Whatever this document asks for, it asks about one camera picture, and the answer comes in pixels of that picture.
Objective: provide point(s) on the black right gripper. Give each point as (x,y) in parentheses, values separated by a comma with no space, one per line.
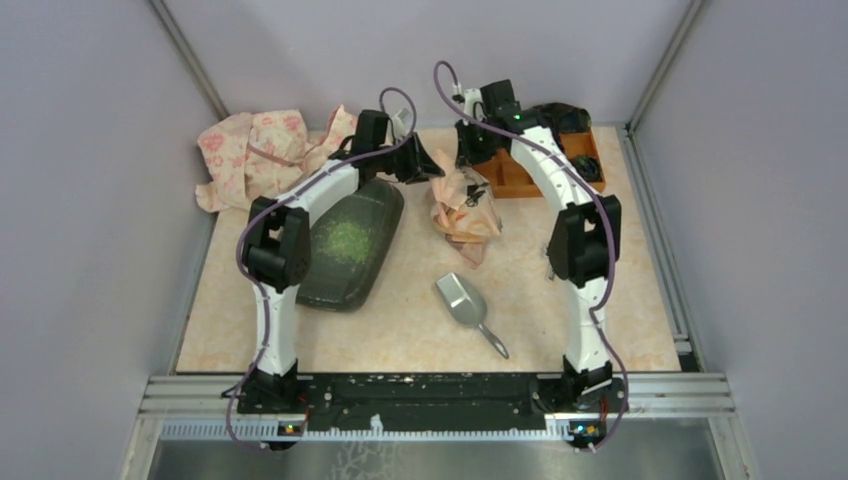
(467,157)

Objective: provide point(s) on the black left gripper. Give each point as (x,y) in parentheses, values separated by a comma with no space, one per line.
(420,166)

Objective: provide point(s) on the pink cat litter bag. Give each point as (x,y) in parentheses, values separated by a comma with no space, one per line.
(464,213)

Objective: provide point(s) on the dark grey litter box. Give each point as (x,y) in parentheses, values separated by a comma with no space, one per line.
(344,287)

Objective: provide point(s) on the grey metal litter scoop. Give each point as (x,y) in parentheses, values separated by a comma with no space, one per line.
(468,308)

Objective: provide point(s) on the grey bag sealing clip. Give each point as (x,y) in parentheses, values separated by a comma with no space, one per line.
(550,274)

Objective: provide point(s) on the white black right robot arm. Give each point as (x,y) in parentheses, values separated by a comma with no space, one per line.
(585,242)

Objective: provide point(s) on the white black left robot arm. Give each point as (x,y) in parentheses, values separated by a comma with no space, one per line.
(274,251)

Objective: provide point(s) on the green litter granules pile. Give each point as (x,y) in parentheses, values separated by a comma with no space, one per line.
(343,241)

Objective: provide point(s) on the orange wooden compartment organizer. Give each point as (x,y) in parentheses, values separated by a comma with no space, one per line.
(508,180)

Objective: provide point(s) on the pink floral cloth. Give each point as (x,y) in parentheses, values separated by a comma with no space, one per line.
(249,155)

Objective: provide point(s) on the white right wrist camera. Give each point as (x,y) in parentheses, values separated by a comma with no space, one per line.
(473,104)

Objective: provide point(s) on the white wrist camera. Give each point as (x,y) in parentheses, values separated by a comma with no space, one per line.
(401,124)
(473,104)

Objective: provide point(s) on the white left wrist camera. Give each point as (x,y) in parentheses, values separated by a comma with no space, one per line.
(401,124)

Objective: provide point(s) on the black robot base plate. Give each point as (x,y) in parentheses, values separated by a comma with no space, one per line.
(425,402)

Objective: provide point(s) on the aluminium front frame rail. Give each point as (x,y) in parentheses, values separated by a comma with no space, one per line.
(194,407)

